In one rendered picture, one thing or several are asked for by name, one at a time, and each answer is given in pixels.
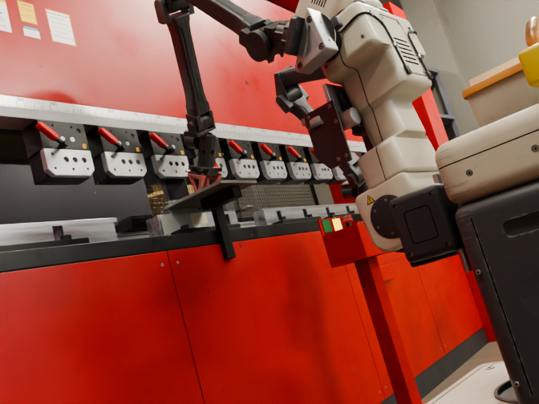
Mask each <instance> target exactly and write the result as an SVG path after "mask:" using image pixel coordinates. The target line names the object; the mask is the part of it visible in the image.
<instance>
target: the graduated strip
mask: <svg viewBox="0 0 539 404"><path fill-rule="evenodd" d="M0 105H1V106H8V107H21V108H28V109H35V110H43V111H56V112H63V113H70V114H77V115H90V116H98V117H104V118H112V119H125V120H132V121H140V122H146V123H160V124H167V125H174V126H182V127H187V119H181V118H174V117H167V116H162V115H150V114H144V113H138V112H131V111H120V110H113V109H107V108H101V107H89V106H83V105H77V104H70V103H59V102H52V101H46V100H40V99H28V98H22V97H16V96H9V95H0ZM215 124H216V129H214V130H216V131H229V132H236V133H243V134H250V135H263V136H271V137H278V138H285V139H298V140H305V141H311V139H310V136H309V135H302V134H296V133H289V132H284V131H272V130H266V129H259V128H253V127H242V126H235V125H228V124H223V123H215ZM347 142H348V145H349V146H355V147H365V144H364V143H363V142H357V141H350V140H347Z"/></svg>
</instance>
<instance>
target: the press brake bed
mask: <svg viewBox="0 0 539 404"><path fill-rule="evenodd" d="M233 247H234V251H235V254H236V257H234V258H231V259H226V260H224V257H223V253H222V251H221V245H220V244H210V245H203V246H197V247H191V248H179V249H173V250H167V251H160V252H149V253H142V254H136V255H130V256H124V257H113V258H106V259H99V260H93V261H82V262H75V263H69V264H63V265H52V266H45V267H38V268H32V269H21V270H14V271H8V272H2V273H0V404H397V401H396V398H395V394H394V391H393V388H392V385H391V381H390V378H389V375H388V372H387V367H386V365H385V362H384V359H383V355H382V352H381V349H380V346H379V341H378V338H377V336H376V333H375V328H374V326H373V323H372V320H371V315H370V312H369V309H368V307H367V302H366V299H365V297H364V294H363V289H362V286H361V283H360V280H359V276H358V273H357V270H356V267H355V263H351V264H348V265H342V266H339V267H336V268H331V266H330V261H329V258H328V255H327V252H326V247H325V245H324V241H323V238H322V234H321V231H320V230H319V231H313V232H301V233H295V234H289V235H282V236H271V237H264V238H258V239H252V240H240V241H234V242H233ZM377 260H378V263H379V267H381V266H384V265H390V266H391V271H392V273H393V276H394V278H393V279H390V280H389V281H384V283H385V285H386V289H387V293H388V296H389V298H390V302H391V306H392V308H393V311H394V315H395V319H396V321H397V324H398V327H399V331H400V334H401V337H402V340H403V344H404V347H405V350H406V352H407V357H408V360H409V362H410V365H411V370H412V373H413V375H414V378H415V383H416V385H417V388H418V391H419V396H420V398H421V400H422V399H423V398H424V397H425V396H426V395H428V394H429V393H430V392H431V391H433V390H434V389H435V388H436V387H437V386H438V385H439V384H440V383H441V382H443V381H444V380H445V379H446V378H448V377H449V376H450V375H451V374H452V373H454V372H455V371H456V370H457V369H458V368H460V367H461V366H462V365H463V364H464V363H465V362H466V361H467V360H468V359H470V358H471V357H472V356H473V355H474V354H476V353H477V352H478V351H479V350H480V349H482V348H483V347H484V346H485V345H487V344H488V339H487V337H486V334H485V331H484V327H483V323H482V320H481V318H480V314H479V311H478V309H477V307H476V302H475V300H474V297H473V295H472V290H471V288H470V285H469V283H468V278H467V276H466V273H465V272H464V268H463V265H462V263H461V260H460V256H459V254H458V255H455V256H452V257H448V258H445V259H443V260H439V261H435V262H432V263H429V264H425V265H421V266H417V267H411V264H410V262H409V261H408V260H407V258H406V256H405V253H404V252H388V253H385V254H383V255H379V256H377Z"/></svg>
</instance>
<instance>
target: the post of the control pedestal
mask: <svg viewBox="0 0 539 404"><path fill-rule="evenodd" d="M355 267H356V270H357V273H358V276H359V280H360V283H361V286H362V289H363V294H364V297H365V299H366V302H367V307H368V309H369V312H370V315H371V320H372V323H373V326H374V328H375V333H376V336H377V338H378V341H379V346H380V349H381V352H382V355H383V359H384V362H385V365H386V367H387V372H388V375H389V378H390V381H391V385H392V388H393V391H394V394H395V398H396V401H397V404H423V403H422V401H421V398H420V396H419V391H418V388H417V385H416V383H415V378H414V375H413V373H412V370H411V365H410V362H409V360H408V357H407V352H406V350H405V347H404V344H403V340H402V337H401V334H400V331H399V327H398V324H397V321H396V319H395V315H394V311H393V308H392V306H391V302H390V298H389V296H388V293H387V289H386V285H385V283H384V280H383V276H382V273H381V270H380V267H379V263H378V260H377V257H369V258H366V259H363V260H360V261H356V262H355Z"/></svg>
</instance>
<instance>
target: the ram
mask: <svg viewBox="0 0 539 404"><path fill-rule="evenodd" d="M5 1H6V8H7V12H8V16H9V20H10V27H11V30H12V33H10V32H7V31H4V30H0V95H9V96H16V97H22V98H28V99H40V100H46V101H52V102H59V103H70V104H77V105H83V106H89V107H101V108H107V109H113V110H120V111H131V112H138V113H144V114H150V115H162V116H167V117H174V118H181V119H186V116H185V114H187V111H186V107H185V104H186V102H185V95H184V88H183V84H182V81H181V77H180V72H179V68H178V65H177V60H176V55H175V51H174V48H173V44H172V39H171V35H170V33H169V30H168V27H167V24H165V25H162V24H160V23H158V19H157V16H156V10H155V7H154V1H155V0H19V1H22V2H27V3H30V4H33V6H34V12H35V17H36V20H37V24H38V25H36V24H33V23H29V22H24V21H22V20H21V16H20V13H19V8H18V2H17V0H5ZM230 1H231V2H233V3H235V4H237V5H238V6H239V7H241V8H243V9H244V10H247V11H248V12H250V13H251V14H254V15H257V16H260V17H262V18H263V19H267V18H269V19H270V20H272V21H277V20H283V21H285V20H290V19H291V17H292V16H294V13H293V12H291V11H288V10H286V9H284V8H281V7H280V6H277V5H274V4H273V3H271V2H268V1H266V0H230ZM45 8H47V9H50V10H55V11H58V12H61V13H64V14H69V15H70V19H71V25H72V29H73V32H74V36H75V42H76V46H70V45H66V44H62V43H59V42H52V39H51V33H50V29H49V25H48V21H47V15H46V11H45ZM194 10H195V14H191V15H190V29H191V34H192V40H193V45H194V48H195V52H196V56H197V62H198V67H199V70H200V74H201V81H202V84H203V88H204V92H205V96H206V99H207V100H208V102H209V106H210V109H211V110H212V112H213V118H214V122H215V123H223V124H228V125H235V126H242V127H253V128H259V129H266V130H272V131H284V132H289V133H296V134H302V135H309V132H308V129H307V128H306V127H305V126H302V123H301V121H300V120H299V119H298V118H297V117H296V116H295V115H294V114H292V113H290V112H288V113H285V112H284V111H283V110H282V109H281V108H280V107H279V106H278V105H277V103H276V97H277V96H276V89H275V81H274V74H275V73H278V72H279V71H282V70H283V69H285V68H286V67H288V66H292V67H295V64H296V60H297V56H293V55H287V54H285V53H284V57H281V55H279V54H277V55H275V57H274V61H273V62H271V63H268V61H267V60H264V61H262V62H256V61H254V60H253V59H252V58H251V57H250V56H249V54H248V52H247V50H246V48H245V47H243V46H242V45H241V44H239V36H238V35H237V34H236V33H234V32H233V31H231V30H230V29H229V28H227V27H226V26H224V25H222V24H220V23H219V22H218V21H216V20H215V19H213V18H211V17H210V16H208V15H207V14H206V13H204V12H202V11H201V10H199V9H197V8H196V7H195V6H194ZM22 25H24V26H30V27H34V28H37V29H38V31H39V34H40V38H41V39H39V38H33V37H29V36H25V35H24V31H23V27H22ZM324 83H327V84H332V85H336V86H341V85H340V84H335V83H332V82H330V81H329V80H328V79H320V80H315V81H311V82H306V83H299V86H301V87H302V89H303V90H304V91H305V92H306V93H307V94H308V95H309V98H308V100H307V102H308V104H309V105H310V106H311V107H312V108H313V110H315V109H316V108H318V107H321V106H322V105H323V104H325V103H327V101H326V96H325V94H324V90H323V88H322V85H323V84H324ZM341 87H342V86H341ZM36 119H41V120H49V121H57V122H65V123H81V124H83V126H84V130H85V134H86V133H88V132H89V131H90V130H92V129H93V128H95V127H97V126H105V127H121V128H129V129H136V132H137V135H138V136H140V135H142V134H144V133H145V132H146V131H161V132H169V133H177V134H180V137H181V139H183V138H184V131H187V130H188V128H187V127H182V126H174V125H167V124H160V123H146V122H140V121H132V120H125V119H112V118H104V117H98V116H90V115H77V114H70V113H63V112H56V111H43V110H35V109H28V108H21V107H8V106H1V105H0V128H1V129H11V130H21V131H22V130H24V129H25V128H26V127H28V126H29V125H30V124H32V123H33V122H34V121H35V120H36ZM210 132H211V133H213V135H215V136H216V137H217V138H218V141H219V142H221V141H222V140H224V139H240V140H248V141H250V144H253V143H256V142H265V143H277V144H278V146H279V147H280V146H282V145H283V144H289V145H297V146H302V148H305V147H313V145H312V143H311V141H305V140H298V139H285V138H278V137H271V136H263V135H251V134H243V133H236V132H229V131H216V130H212V131H210Z"/></svg>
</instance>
